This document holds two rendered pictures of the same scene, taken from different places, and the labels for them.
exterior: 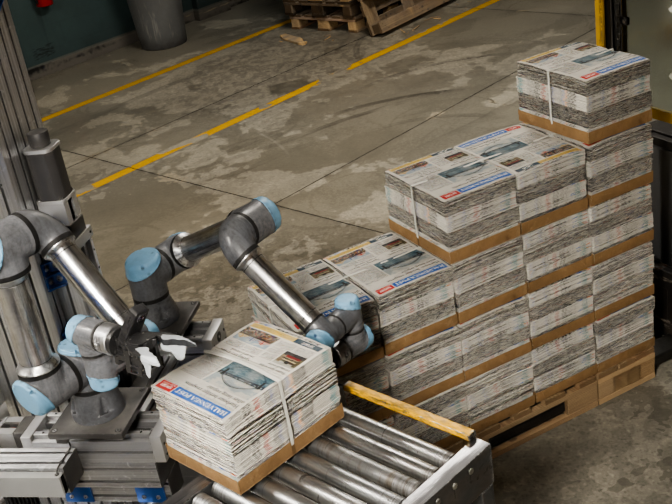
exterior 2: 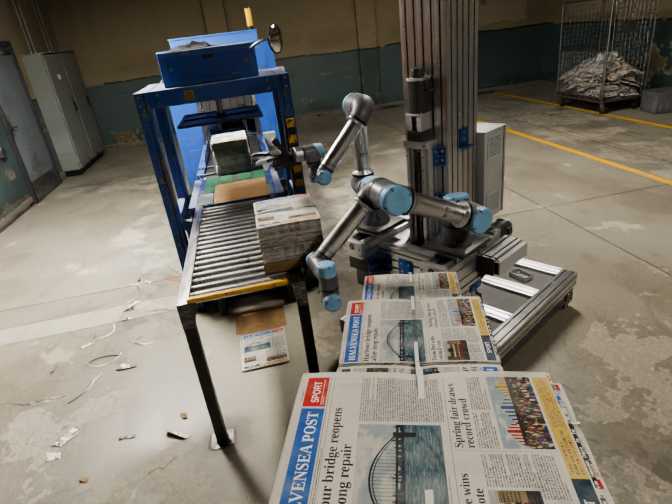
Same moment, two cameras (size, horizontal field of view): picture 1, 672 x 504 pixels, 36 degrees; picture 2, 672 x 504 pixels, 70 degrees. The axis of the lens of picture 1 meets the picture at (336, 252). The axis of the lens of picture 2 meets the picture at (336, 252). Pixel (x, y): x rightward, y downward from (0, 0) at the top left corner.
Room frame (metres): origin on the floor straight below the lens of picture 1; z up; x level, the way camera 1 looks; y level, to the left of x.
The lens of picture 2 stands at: (3.62, -1.36, 1.78)
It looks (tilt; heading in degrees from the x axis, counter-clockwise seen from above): 25 degrees down; 124
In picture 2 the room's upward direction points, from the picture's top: 7 degrees counter-clockwise
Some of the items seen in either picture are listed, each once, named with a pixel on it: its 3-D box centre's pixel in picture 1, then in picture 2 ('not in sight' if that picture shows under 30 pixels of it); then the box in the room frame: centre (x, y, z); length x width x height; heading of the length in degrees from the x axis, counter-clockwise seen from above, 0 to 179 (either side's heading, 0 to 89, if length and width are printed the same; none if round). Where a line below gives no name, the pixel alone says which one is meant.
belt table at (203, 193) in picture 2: not in sight; (237, 191); (1.11, 1.12, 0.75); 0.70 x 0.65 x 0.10; 133
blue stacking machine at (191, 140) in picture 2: not in sight; (232, 106); (-0.70, 3.14, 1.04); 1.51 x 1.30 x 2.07; 133
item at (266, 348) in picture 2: not in sight; (264, 347); (1.79, 0.41, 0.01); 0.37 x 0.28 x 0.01; 133
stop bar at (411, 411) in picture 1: (406, 409); (238, 290); (2.25, -0.12, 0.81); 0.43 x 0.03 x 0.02; 43
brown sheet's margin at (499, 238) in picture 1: (452, 226); not in sight; (3.19, -0.41, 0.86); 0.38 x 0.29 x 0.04; 25
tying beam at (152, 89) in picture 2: not in sight; (215, 86); (1.11, 1.12, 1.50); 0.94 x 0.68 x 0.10; 43
